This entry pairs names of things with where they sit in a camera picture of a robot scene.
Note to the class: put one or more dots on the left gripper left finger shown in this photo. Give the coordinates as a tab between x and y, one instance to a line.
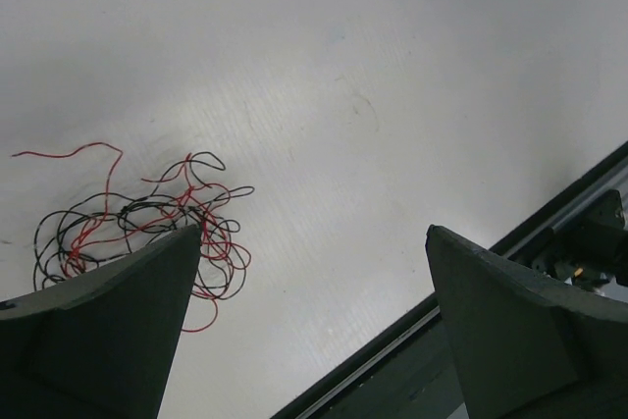
100	345

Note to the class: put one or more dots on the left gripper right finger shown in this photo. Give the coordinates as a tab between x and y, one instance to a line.
523	344

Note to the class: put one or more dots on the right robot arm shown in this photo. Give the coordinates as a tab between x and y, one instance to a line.
590	251

